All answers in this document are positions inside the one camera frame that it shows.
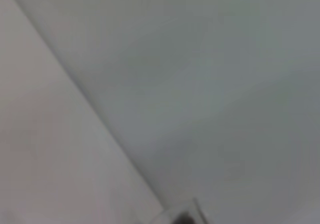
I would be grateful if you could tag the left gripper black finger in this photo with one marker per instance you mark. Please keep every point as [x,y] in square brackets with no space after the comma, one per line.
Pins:
[185,219]

